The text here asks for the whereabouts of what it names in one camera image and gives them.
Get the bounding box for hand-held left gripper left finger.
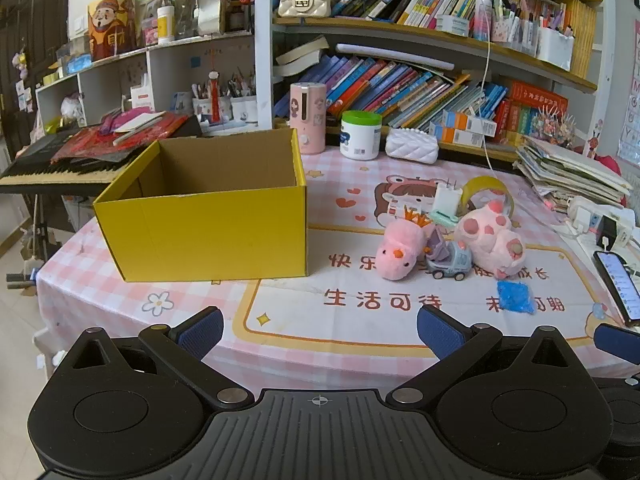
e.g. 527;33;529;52
65;306;256;411

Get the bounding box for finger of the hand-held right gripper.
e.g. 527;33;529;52
594;322;640;367

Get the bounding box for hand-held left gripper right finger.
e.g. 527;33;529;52
385;305;576;410

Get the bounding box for grey purple toy truck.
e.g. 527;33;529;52
424;232;473;282

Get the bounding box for blue cloth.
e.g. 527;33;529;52
496;280;536;315

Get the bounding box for pink duck plush toy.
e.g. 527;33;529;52
375;210;436;281

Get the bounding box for yellow cardboard box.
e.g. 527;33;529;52
92;127;308;283

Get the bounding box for pink paw plush toy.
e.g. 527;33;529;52
452;199;528;281

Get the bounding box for white plug charger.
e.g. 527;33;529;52
433;179;464;217

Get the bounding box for black smartphone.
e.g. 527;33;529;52
592;250;640;326

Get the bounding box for black plug adapter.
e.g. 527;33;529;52
597;215;621;251

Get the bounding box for white power strip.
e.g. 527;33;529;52
565;195;636;248

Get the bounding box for yellow tape roll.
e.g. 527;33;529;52
460;176;516;221

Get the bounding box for stack of papers and workbooks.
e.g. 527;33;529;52
512;135;633;211

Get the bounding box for pink checked printed tablecloth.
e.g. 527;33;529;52
37;145;640;381

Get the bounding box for white quilted purse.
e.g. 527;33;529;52
385;127;441;166

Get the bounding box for orange white carton box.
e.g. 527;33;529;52
442;111;498;136
431;125;486;147

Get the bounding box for red deer figure cutout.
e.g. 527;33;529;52
582;120;608;158

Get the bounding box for white jar green lid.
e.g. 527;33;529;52
340;110;383;161

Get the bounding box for red printed packets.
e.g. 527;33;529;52
50;112;193;163

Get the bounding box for white notebook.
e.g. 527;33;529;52
112;112;166;147

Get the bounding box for black electronic keyboard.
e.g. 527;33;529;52
0;115;203;196

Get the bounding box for white pen cup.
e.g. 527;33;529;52
192;96;233;123
231;94;258;123

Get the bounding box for pink cylindrical desk appliance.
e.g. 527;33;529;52
290;81;328;155

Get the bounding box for red tassel ornament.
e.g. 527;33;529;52
207;71;222;123

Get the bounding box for red boxed dictionaries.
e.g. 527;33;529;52
495;80;568;138

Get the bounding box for row of blue children's books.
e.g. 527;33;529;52
320;52;508;128

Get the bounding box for white shelf unit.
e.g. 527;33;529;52
35;30;258;133

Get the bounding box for white rolled paper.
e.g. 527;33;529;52
335;42;456;72

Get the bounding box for thick lying books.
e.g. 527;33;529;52
275;35;331;78

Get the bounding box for white stationery holder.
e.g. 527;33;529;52
537;25;575;72

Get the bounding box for wooden bookshelf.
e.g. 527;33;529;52
255;0;616;163

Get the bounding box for small white box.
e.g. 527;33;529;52
436;14;471;37

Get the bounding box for white bottle yellow label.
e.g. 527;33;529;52
156;4;176;45

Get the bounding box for fortune god figure box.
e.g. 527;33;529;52
87;0;138;61

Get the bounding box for pastel striped bottle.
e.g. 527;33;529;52
475;0;493;41

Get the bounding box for white ribbon roll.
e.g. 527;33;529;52
195;0;230;38

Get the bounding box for dark wooden door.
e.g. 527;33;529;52
0;0;71;126

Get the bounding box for alphabet wall poster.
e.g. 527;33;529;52
617;25;640;166

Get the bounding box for white hanging cable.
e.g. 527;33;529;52
470;0;495;171

